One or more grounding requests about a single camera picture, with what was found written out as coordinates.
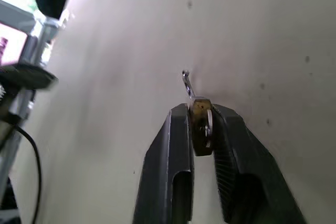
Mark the silver padlock key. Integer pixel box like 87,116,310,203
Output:
181,70,196,101

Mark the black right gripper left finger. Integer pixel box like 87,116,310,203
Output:
132,103,195,224

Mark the silver metal stand frame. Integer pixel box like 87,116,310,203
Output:
0,0,69,172

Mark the brass padlock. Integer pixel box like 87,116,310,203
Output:
190,96,214,157

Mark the black cable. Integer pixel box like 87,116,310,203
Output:
14,125,43,224

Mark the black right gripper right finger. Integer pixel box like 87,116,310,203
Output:
211,104,308,224

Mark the black round clamp plate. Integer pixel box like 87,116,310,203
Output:
0,62,59,93

